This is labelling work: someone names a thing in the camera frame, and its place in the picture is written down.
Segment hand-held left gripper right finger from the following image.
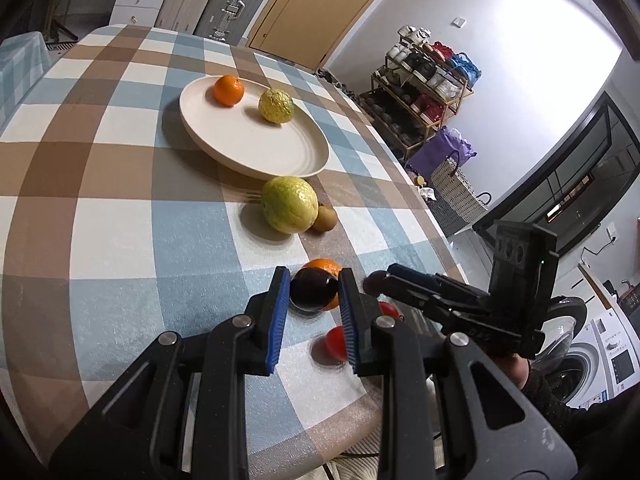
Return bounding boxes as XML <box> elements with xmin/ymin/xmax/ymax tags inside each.
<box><xmin>337</xmin><ymin>268</ymin><xmax>581</xmax><ymax>480</ymax></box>

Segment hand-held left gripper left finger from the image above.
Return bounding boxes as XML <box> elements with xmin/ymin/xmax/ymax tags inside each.
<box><xmin>47</xmin><ymin>266</ymin><xmax>293</xmax><ymax>480</ymax></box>

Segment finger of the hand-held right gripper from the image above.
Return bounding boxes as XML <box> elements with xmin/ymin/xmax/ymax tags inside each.
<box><xmin>379</xmin><ymin>279</ymin><xmax>482</xmax><ymax>334</ymax></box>
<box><xmin>387</xmin><ymin>263</ymin><xmax>494</xmax><ymax>312</ymax></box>

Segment dark purple plum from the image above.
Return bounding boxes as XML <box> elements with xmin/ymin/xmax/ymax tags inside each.
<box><xmin>362</xmin><ymin>270</ymin><xmax>390</xmax><ymax>296</ymax></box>
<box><xmin>290</xmin><ymin>268</ymin><xmax>340</xmax><ymax>311</ymax></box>

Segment orange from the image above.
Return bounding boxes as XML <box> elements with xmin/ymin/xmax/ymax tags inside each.
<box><xmin>213</xmin><ymin>74</ymin><xmax>245</xmax><ymax>107</ymax></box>
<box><xmin>301</xmin><ymin>258</ymin><xmax>346</xmax><ymax>311</ymax></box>

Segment brown kiwi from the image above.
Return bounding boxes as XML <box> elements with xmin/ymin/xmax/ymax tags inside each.
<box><xmin>312</xmin><ymin>203</ymin><xmax>338</xmax><ymax>233</ymax></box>

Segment large yellow-green citrus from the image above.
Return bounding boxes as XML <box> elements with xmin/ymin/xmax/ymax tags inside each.
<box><xmin>261</xmin><ymin>176</ymin><xmax>319</xmax><ymax>234</ymax></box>

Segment large beige plate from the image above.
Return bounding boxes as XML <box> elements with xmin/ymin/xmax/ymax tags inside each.
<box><xmin>179</xmin><ymin>76</ymin><xmax>331</xmax><ymax>179</ymax></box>

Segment person's right forearm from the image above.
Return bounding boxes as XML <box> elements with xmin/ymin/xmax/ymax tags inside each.
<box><xmin>520</xmin><ymin>360</ymin><xmax>640</xmax><ymax>480</ymax></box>

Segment person's right hand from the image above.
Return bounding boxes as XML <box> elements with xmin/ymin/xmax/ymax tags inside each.
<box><xmin>497</xmin><ymin>354</ymin><xmax>532</xmax><ymax>391</ymax></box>

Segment white bin with dark lid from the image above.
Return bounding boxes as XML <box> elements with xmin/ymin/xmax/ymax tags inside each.
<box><xmin>540</xmin><ymin>296</ymin><xmax>589</xmax><ymax>361</ymax></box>

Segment woven basket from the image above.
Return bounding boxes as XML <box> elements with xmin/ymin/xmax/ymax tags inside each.
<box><xmin>430</xmin><ymin>156</ymin><xmax>491</xmax><ymax>238</ymax></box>

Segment white washing machine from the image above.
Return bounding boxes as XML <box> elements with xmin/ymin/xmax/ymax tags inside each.
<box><xmin>552</xmin><ymin>305</ymin><xmax>640</xmax><ymax>408</ymax></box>

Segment black television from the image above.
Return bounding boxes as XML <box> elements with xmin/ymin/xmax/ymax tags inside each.
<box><xmin>472</xmin><ymin>91</ymin><xmax>640</xmax><ymax>261</ymax></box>

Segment purple bag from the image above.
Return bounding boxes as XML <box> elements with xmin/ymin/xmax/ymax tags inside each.
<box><xmin>406</xmin><ymin>127</ymin><xmax>476</xmax><ymax>176</ymax></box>

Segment shoe rack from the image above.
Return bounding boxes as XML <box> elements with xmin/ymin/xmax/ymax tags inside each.
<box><xmin>360</xmin><ymin>25</ymin><xmax>483</xmax><ymax>161</ymax></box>

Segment brown blue checked tablecloth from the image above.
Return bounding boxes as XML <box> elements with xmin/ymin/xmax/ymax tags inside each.
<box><xmin>0</xmin><ymin>25</ymin><xmax>468</xmax><ymax>471</ymax></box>

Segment small yellow-green citrus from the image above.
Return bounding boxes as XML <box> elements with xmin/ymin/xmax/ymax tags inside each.
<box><xmin>258</xmin><ymin>87</ymin><xmax>294</xmax><ymax>124</ymax></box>

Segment pile of shoes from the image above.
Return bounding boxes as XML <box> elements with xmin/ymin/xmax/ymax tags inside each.
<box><xmin>312</xmin><ymin>67</ymin><xmax>361</xmax><ymax>101</ymax></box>

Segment wooden door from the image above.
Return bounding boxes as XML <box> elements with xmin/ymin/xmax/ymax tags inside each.
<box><xmin>247</xmin><ymin>0</ymin><xmax>418</xmax><ymax>70</ymax></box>

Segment silver suitcase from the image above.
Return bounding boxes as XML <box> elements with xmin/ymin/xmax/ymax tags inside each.
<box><xmin>194</xmin><ymin>0</ymin><xmax>277</xmax><ymax>46</ymax></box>

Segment blue checked side-table cloth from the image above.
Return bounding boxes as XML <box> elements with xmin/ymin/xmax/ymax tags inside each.
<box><xmin>0</xmin><ymin>31</ymin><xmax>53</xmax><ymax>126</ymax></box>

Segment black tripod stand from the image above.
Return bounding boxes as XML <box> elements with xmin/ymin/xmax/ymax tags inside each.
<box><xmin>42</xmin><ymin>0</ymin><xmax>81</xmax><ymax>43</ymax></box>

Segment beige corduroy cushion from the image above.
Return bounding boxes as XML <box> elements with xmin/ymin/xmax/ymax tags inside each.
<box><xmin>320</xmin><ymin>425</ymin><xmax>386</xmax><ymax>480</ymax></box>

